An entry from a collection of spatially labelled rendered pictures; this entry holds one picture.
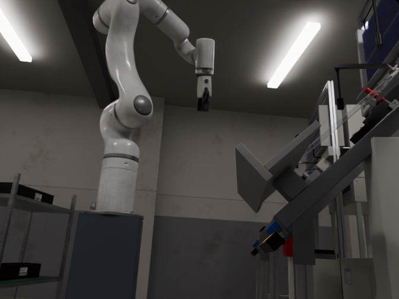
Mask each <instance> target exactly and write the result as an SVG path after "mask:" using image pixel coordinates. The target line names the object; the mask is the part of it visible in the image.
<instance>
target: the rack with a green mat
mask: <svg viewBox="0 0 399 299"><path fill-rule="evenodd" d="M20 177H21V174H20V173H15V175H14V180H13V184H12V188H11V193H0V206H6V207H7V211H6V214H5V219H4V224H3V228H2V233H1V238H0V268H1V263H2V258H3V254H4V249H5V244H6V241H7V236H8V231H9V227H10V222H11V217H12V212H13V209H19V210H23V211H28V218H27V223H26V229H25V232H24V238H23V243H22V246H21V252H20V257H19V261H18V262H19V263H23V260H24V255H25V251H26V245H27V240H28V237H29V231H30V226H31V220H32V216H33V213H34V212H45V213H61V214H69V220H68V226H67V230H66V237H65V244H64V251H63V255H62V262H61V268H60V273H59V277H55V276H39V277H37V278H25V279H13V280H6V281H0V289H1V288H10V287H13V290H12V295H11V299H16V295H17V290H18V287H19V286H24V285H33V284H42V283H48V282H56V281H58V286H57V290H56V297H55V299H60V296H61V288H62V281H63V278H64V270H65V264H66V259H67V253H68V246H69V239H70V235H71V227H72V220H73V216H74V209H75V203H76V198H77V196H76V195H72V202H71V209H66V208H63V207H60V206H56V205H52V204H49V203H46V202H42V201H38V200H35V199H31V198H27V197H25V196H20V195H17V190H18V185H19V182H20Z"/></svg>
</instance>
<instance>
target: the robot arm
mask: <svg viewBox="0 0 399 299"><path fill-rule="evenodd" d="M140 14H143V15H144V16H145V17H147V18H148V19H149V20H150V21H151V22H152V23H153V24H154V25H155V26H157V27H158V28H159V29H160V30H161V31H162V32H163V33H165V34H166V35H167V36H168V37H170V38H171V39H172V40H173V43H174V47H175V50H176V51H177V53H178V54H179V55H180V56H181V57H182V58H184V60H186V61H187V62H188V63H190V64H191V65H195V74H197V75H196V77H198V84H197V97H198V103H197V111H202V112H208V111H209V98H211V77H212V75H213V70H214V40H213V39H208V38H201V39H197V40H196V48H195V47H193V45H191V43H190V42H189V41H188V39H187V38H188V36H189V28H188V26H187V25H186V24H185V23H184V22H183V21H182V20H181V19H180V18H179V17H178V16H177V15H176V14H175V13H174V12H173V11H172V10H171V9H170V8H169V7H167V6H166V5H165V4H164V3H163V2H162V1H161V0H105V1H104V3H102V4H101V6H100V7H99V8H98V9H97V10H96V12H95V13H94V16H93V24H94V26H95V28H96V30H97V31H99V32H100V33H102V34H108V35H107V40H106V60H107V67H108V70H109V74H110V77H111V78H112V79H113V81H114V82H116V84H117V86H118V89H119V98H118V99H117V100H115V101H114V102H112V103H110V104H109V105H108V106H107V107H106V108H105V109H104V110H103V112H102V115H101V117H100V124H99V125H100V131H101V134H102V137H103V140H104V153H103V161H102V169H101V173H100V181H99V189H98V194H97V201H96V202H95V203H93V202H91V204H90V210H89V211H84V212H83V213H88V214H106V215H124V216H135V217H141V219H142V220H144V216H142V215H139V214H134V203H135V193H136V186H137V176H138V166H139V160H140V149H139V147H138V145H137V144H136V143H134V142H133V141H132V139H131V133H132V130H133V129H136V128H138V127H140V126H142V125H144V124H146V123H147V122H148V121H149V120H150V119H151V117H152V115H153V102H152V100H151V97H150V95H149V93H148V91H147V90H146V88H145V86H144V84H143V83H142V81H141V80H140V77H139V75H138V72H137V69H136V66H135V58H134V37H135V32H136V29H137V25H138V20H139V15H140Z"/></svg>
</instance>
